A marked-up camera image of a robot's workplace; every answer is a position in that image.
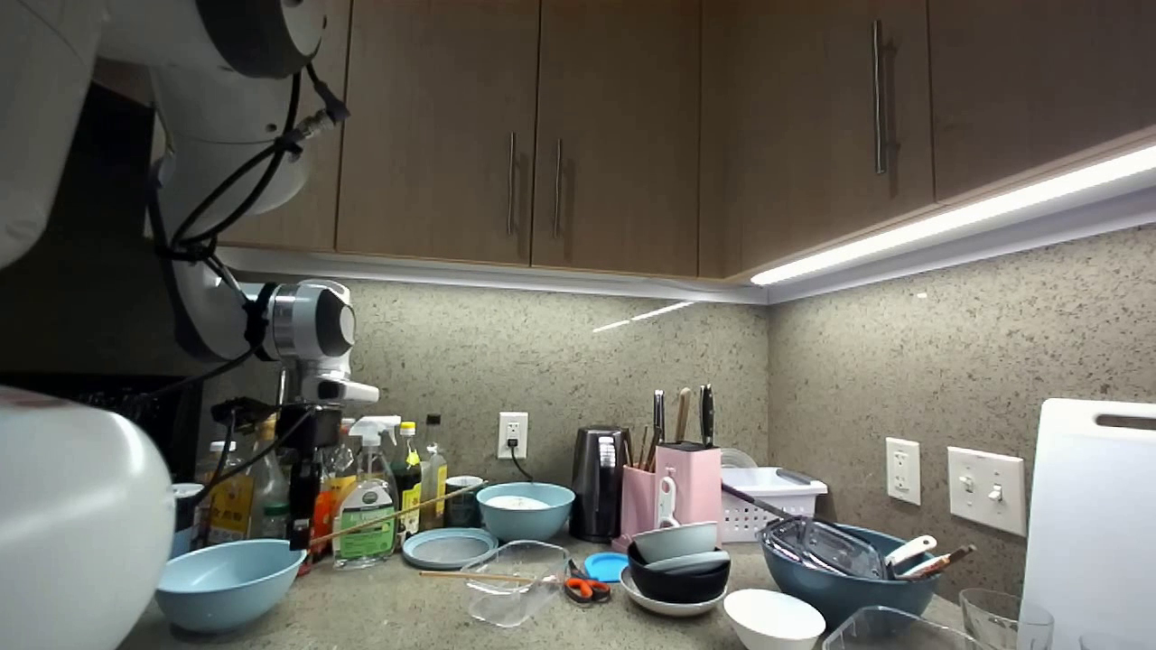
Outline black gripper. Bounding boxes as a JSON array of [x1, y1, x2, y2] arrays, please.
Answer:
[[274, 404, 352, 552]]

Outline empty light blue bowl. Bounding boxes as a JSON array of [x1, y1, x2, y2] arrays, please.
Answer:
[[150, 535, 310, 638]]

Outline light blue bowl white contents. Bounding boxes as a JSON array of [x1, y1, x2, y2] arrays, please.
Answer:
[[474, 480, 576, 546]]

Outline transparent glass bowl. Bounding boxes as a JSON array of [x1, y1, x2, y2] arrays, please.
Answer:
[[458, 538, 586, 633]]

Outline grey blue bowl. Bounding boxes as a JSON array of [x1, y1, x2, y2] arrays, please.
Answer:
[[623, 523, 723, 569]]

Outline black bowl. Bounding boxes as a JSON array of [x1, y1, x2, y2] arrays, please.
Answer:
[[623, 548, 733, 607]]

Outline small white bowl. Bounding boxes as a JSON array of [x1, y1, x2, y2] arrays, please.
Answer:
[[723, 586, 830, 650]]

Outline large dark blue bowl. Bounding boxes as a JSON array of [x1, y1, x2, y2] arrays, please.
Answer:
[[756, 515, 942, 633]]

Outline orange capped bottle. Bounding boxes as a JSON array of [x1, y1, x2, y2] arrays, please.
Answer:
[[305, 469, 351, 558]]

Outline clear pale capped bottle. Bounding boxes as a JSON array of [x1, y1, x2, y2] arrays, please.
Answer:
[[250, 443, 296, 541]]

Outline white spray bottle green label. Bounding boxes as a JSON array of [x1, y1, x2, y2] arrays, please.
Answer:
[[333, 416, 404, 563]]

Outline yellow capped bottle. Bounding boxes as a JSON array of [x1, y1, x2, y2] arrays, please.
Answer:
[[198, 434, 263, 541]]

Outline dark bottle yellow cap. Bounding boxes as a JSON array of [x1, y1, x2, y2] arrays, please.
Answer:
[[391, 418, 431, 541]]

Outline black capped bottle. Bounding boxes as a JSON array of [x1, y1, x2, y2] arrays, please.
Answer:
[[420, 411, 451, 532]]

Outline light blue plate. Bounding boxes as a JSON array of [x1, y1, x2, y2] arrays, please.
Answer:
[[396, 523, 503, 575]]

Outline grey jar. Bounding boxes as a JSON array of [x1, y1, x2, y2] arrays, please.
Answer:
[[440, 471, 490, 532]]

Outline small blue lid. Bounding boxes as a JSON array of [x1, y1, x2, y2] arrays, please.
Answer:
[[580, 546, 634, 587]]

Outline pink knife block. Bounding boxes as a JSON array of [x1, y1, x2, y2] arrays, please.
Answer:
[[616, 439, 727, 548]]

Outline brown wooden upper cabinet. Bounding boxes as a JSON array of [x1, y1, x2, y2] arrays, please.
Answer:
[[702, 0, 1156, 274], [221, 0, 715, 280]]

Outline white dish basket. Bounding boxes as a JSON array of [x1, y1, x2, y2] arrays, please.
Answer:
[[715, 462, 830, 546]]

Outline metal whisk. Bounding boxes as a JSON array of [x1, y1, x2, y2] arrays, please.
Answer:
[[718, 480, 897, 586]]

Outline clear plastic container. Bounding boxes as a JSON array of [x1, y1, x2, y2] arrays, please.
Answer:
[[818, 604, 983, 650]]

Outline clear drinking glass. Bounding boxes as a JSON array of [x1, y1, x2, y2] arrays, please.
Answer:
[[957, 581, 1059, 650]]

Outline under cabinet light strip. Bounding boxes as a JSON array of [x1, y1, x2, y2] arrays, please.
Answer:
[[744, 138, 1156, 293]]

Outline white cutting board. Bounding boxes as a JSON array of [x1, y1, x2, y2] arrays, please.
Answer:
[[1017, 393, 1156, 650]]

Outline black power cord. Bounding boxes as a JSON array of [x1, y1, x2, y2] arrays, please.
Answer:
[[503, 438, 540, 486]]

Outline white wall outlet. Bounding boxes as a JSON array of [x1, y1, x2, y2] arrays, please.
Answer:
[[494, 409, 532, 462], [881, 434, 924, 509]]

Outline orange handled scissors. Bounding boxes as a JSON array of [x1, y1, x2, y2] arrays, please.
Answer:
[[561, 569, 614, 607]]

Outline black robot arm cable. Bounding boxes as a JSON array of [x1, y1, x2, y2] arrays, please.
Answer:
[[140, 57, 352, 535]]

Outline white handled utensil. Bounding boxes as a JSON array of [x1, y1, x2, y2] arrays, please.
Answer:
[[881, 532, 942, 569]]

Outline brown handled utensil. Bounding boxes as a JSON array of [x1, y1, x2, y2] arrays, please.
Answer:
[[900, 541, 978, 586]]

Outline white switch plate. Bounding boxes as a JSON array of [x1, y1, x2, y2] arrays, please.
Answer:
[[942, 443, 1030, 541]]

